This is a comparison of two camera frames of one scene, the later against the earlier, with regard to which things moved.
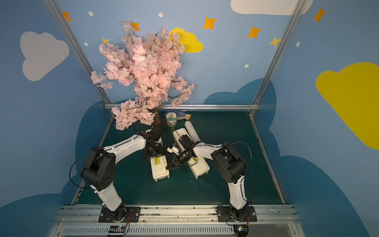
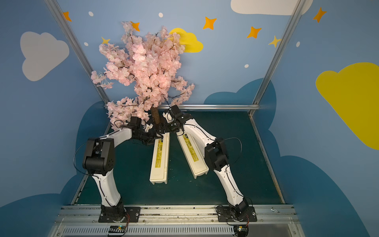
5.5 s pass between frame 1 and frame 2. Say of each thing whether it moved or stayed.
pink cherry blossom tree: stayed
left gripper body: moved
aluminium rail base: stayed
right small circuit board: stayed
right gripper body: moved
